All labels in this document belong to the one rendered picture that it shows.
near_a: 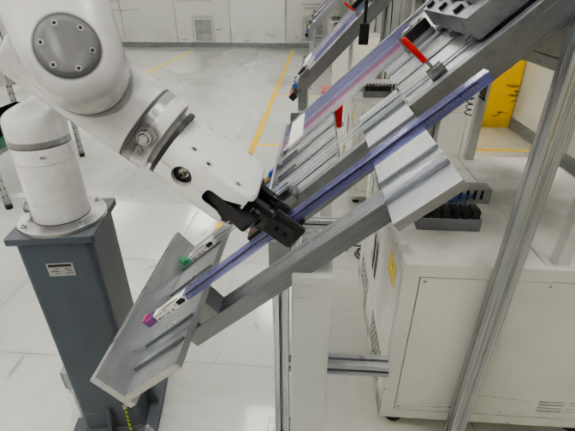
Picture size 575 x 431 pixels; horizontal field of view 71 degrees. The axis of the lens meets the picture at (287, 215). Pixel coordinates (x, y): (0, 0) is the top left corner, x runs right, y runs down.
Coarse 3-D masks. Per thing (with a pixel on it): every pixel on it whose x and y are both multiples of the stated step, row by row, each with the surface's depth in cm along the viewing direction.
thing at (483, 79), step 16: (480, 80) 37; (448, 96) 39; (464, 96) 38; (432, 112) 39; (448, 112) 39; (416, 128) 40; (384, 144) 42; (400, 144) 41; (368, 160) 42; (352, 176) 43; (320, 192) 44; (336, 192) 44; (304, 208) 45; (256, 240) 48; (240, 256) 49; (208, 272) 52; (224, 272) 50; (192, 288) 52
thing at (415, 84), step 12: (408, 84) 57; (420, 84) 56; (396, 96) 57; (384, 108) 58; (372, 120) 59; (348, 132) 61; (360, 132) 60; (336, 144) 61; (324, 156) 62; (300, 168) 64; (312, 168) 64; (288, 180) 65; (276, 192) 66; (228, 228) 70; (216, 240) 71
